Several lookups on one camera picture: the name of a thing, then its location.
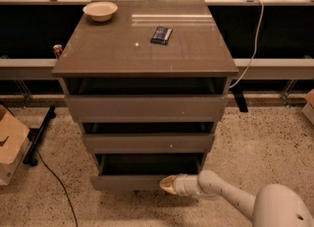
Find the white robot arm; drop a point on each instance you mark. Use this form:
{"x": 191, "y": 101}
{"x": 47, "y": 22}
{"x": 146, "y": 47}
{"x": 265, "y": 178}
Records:
{"x": 274, "y": 206}

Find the grey top drawer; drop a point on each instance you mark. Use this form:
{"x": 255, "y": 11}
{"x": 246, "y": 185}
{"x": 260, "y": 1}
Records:
{"x": 119, "y": 100}

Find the grey bottom drawer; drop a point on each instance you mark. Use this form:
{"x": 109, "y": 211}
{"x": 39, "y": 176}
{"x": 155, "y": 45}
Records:
{"x": 142, "y": 171}

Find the grey drawer cabinet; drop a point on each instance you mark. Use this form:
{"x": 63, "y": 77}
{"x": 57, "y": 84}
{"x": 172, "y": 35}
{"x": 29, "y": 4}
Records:
{"x": 121, "y": 47}

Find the cardboard box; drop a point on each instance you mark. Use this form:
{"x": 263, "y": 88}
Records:
{"x": 308, "y": 109}
{"x": 13, "y": 143}

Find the grey middle drawer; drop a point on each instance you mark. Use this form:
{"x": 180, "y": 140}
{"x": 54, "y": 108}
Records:
{"x": 154, "y": 137}

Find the black stand leg right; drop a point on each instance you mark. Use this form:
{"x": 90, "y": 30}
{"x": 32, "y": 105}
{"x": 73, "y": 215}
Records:
{"x": 239, "y": 99}

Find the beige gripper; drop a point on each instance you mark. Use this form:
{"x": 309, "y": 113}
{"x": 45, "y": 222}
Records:
{"x": 181, "y": 185}

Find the cardboard box left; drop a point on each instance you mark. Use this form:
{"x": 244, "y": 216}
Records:
{"x": 13, "y": 143}

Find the black stand leg left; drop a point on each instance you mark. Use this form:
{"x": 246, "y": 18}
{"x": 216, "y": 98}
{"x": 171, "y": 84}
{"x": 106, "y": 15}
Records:
{"x": 35, "y": 136}

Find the grey drawer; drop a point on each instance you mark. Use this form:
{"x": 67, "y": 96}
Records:
{"x": 119, "y": 100}
{"x": 154, "y": 137}
{"x": 142, "y": 171}

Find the beige paper bowl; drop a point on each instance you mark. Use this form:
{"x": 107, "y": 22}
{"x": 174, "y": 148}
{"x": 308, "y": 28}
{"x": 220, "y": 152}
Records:
{"x": 100, "y": 11}

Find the cardboard box right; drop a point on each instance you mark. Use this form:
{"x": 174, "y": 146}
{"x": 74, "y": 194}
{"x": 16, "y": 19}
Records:
{"x": 308, "y": 109}

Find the black stand leg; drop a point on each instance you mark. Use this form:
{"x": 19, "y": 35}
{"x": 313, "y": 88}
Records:
{"x": 35, "y": 136}
{"x": 239, "y": 99}

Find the red soda can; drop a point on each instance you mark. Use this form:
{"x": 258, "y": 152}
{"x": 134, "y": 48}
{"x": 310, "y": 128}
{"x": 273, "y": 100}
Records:
{"x": 58, "y": 49}

